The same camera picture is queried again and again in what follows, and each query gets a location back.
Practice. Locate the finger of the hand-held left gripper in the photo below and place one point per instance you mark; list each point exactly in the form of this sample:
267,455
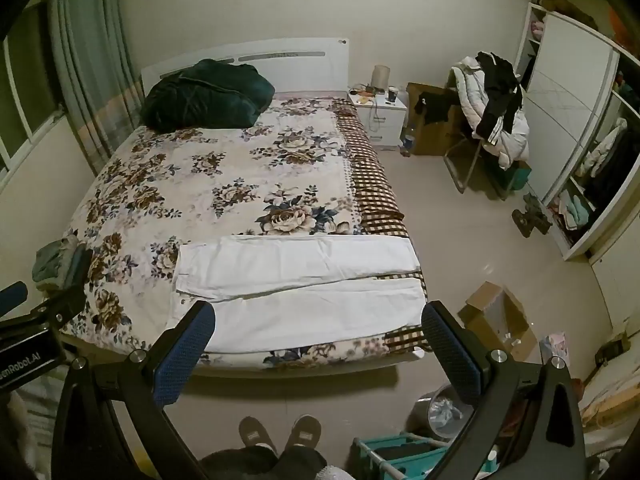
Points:
12,297
76,270

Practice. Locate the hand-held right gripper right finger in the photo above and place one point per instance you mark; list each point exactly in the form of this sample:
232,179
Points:
450,355

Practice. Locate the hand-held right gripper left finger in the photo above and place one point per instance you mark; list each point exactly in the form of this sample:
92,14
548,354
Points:
184,355

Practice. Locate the white pants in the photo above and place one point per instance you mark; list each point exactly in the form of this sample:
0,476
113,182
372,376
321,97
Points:
300,295

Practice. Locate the person's left forearm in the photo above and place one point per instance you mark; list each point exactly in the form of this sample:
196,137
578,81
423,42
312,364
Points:
15,435

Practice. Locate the grey green folded clothes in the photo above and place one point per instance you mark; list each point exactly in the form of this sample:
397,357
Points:
52,262

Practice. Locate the grey trash bin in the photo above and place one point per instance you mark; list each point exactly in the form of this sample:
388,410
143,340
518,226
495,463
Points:
442,412

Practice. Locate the open cardboard box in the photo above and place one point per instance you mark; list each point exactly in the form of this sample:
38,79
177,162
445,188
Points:
492,315

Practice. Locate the pink paper pack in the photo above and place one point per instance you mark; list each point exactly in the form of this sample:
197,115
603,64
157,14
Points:
554,349

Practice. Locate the grey slipper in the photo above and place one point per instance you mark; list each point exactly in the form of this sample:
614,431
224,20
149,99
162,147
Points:
306,431
256,432

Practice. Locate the teal plastic basket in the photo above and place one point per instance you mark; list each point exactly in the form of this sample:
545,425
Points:
395,455

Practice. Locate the person's legs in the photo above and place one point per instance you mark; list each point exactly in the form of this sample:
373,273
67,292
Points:
260,465

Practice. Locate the floral bed blanket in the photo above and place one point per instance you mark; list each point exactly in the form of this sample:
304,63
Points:
200,195

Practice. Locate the dark slippers pair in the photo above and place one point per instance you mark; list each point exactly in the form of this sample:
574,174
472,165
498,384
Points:
531,216

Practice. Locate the window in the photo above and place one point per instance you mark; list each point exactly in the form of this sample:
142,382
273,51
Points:
25,90

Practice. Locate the brown checked blanket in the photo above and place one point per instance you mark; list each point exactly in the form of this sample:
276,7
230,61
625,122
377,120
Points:
372,180

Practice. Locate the teal box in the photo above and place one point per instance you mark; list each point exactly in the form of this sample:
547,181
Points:
521,176

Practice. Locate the folding chair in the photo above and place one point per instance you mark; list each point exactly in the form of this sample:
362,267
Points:
467,160

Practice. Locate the green curtain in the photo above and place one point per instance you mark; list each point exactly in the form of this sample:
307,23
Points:
90,60

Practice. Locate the dark green comforter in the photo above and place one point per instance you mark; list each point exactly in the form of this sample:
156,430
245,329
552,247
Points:
205,95

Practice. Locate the tall cardboard box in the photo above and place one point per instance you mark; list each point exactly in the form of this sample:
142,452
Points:
432,135

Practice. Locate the white padded jacket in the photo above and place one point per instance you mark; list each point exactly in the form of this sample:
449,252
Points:
515,140

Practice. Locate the white nightstand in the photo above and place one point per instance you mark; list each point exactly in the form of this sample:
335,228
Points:
382,117

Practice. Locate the black cloth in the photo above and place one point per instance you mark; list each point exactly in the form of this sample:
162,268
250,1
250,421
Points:
435,106

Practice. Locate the dark cup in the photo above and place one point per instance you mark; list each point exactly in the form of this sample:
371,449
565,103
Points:
392,94

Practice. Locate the black clothes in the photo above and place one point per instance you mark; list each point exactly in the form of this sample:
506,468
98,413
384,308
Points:
500,90

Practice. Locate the white wardrobe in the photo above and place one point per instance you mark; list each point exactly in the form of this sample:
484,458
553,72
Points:
565,100

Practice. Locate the beige cylinder lamp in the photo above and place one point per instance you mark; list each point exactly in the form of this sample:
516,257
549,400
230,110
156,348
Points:
381,78

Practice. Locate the bed with floral sheet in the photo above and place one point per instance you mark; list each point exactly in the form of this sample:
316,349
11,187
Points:
300,57

